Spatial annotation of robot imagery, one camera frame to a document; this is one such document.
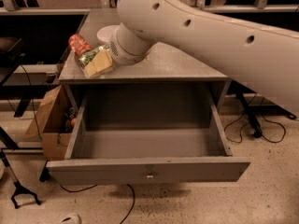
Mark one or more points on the small metal drawer knob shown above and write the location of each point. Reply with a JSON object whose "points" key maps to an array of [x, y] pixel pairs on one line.
{"points": [[149, 175]]}

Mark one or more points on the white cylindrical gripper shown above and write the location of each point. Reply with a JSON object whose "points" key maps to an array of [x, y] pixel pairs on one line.
{"points": [[118, 51]]}

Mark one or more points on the brown cardboard box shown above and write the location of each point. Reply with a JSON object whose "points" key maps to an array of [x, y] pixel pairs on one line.
{"points": [[48, 126]]}

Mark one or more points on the black grabber tool on floor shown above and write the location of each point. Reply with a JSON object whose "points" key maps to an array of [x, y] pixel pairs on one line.
{"points": [[19, 188]]}

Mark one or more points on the black stand leg right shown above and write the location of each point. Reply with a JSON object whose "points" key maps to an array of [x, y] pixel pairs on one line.
{"points": [[254, 123]]}

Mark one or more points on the grey metal rail behind cabinet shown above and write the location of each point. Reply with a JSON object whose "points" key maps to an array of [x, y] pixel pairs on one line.
{"points": [[32, 74]]}

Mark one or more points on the white ceramic bowl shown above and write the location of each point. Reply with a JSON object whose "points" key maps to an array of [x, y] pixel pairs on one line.
{"points": [[104, 34]]}

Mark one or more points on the red orange drink can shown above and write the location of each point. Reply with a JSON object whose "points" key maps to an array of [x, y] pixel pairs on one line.
{"points": [[79, 45]]}

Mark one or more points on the grey cabinet with flat top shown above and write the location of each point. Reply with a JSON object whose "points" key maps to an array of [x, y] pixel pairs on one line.
{"points": [[163, 63]]}

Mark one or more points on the grey open top drawer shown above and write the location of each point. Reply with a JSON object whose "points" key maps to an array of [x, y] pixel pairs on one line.
{"points": [[125, 130]]}

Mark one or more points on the white object on floor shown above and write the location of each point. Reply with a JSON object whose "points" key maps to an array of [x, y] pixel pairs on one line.
{"points": [[71, 219]]}

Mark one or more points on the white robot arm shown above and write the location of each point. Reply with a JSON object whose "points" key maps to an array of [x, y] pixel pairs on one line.
{"points": [[263, 58]]}

